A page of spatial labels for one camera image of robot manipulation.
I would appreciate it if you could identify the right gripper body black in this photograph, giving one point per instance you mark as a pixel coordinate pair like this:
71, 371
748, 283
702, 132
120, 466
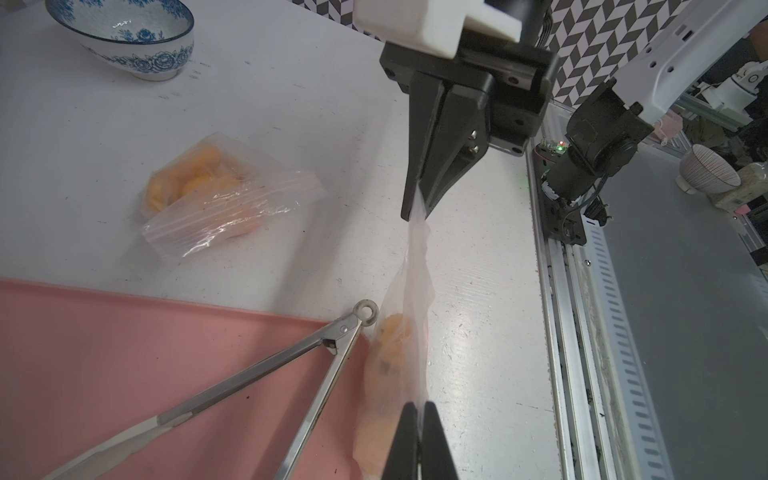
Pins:
502, 85

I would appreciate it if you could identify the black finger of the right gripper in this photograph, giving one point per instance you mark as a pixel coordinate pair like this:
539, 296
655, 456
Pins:
425, 99
460, 138

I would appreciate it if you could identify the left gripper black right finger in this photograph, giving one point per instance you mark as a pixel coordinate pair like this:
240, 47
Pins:
436, 459

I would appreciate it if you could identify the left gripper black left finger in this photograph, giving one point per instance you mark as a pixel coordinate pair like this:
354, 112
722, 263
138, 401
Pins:
403, 459

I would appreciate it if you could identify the clear bag with pink contents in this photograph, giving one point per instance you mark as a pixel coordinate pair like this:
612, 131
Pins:
395, 368

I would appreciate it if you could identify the yellow cookies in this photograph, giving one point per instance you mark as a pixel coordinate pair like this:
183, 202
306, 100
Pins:
213, 189

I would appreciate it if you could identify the clear resealable bag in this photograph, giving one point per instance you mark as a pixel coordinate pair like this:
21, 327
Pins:
286, 189

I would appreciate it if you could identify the pink plastic tray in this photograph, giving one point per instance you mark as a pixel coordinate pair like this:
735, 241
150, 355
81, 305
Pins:
79, 366

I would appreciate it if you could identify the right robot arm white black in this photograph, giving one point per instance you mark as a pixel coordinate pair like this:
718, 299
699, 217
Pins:
606, 129

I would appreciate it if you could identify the striped bowl outside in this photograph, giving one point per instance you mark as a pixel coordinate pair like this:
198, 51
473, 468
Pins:
703, 170

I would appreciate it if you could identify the blue patterned bowl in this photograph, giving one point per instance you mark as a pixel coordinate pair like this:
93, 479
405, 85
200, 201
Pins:
150, 39

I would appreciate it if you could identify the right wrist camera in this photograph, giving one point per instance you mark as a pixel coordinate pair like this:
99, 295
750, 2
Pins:
433, 27

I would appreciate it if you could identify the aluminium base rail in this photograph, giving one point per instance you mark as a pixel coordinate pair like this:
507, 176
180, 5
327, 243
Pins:
606, 421

